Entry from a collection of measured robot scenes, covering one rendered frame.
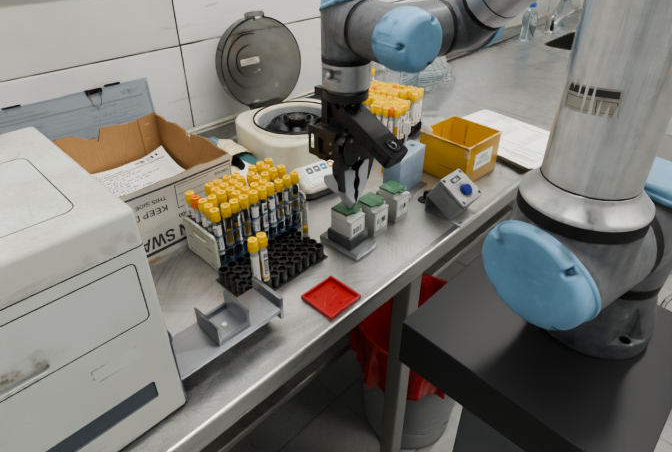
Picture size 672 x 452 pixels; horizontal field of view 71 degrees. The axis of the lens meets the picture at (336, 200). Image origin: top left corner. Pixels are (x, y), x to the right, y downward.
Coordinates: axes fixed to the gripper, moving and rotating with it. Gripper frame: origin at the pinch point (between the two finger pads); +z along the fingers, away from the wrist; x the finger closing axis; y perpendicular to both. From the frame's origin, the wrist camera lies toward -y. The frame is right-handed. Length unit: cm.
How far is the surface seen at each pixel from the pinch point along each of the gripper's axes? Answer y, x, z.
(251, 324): -4.1, 26.8, 5.6
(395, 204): -1.1, -11.2, 5.1
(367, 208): 0.7, -4.8, 3.7
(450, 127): 7.0, -44.8, 2.1
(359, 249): -2.5, 1.2, 8.2
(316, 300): -4.8, 14.6, 9.4
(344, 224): 0.3, 2.1, 3.6
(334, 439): 14, -10, 97
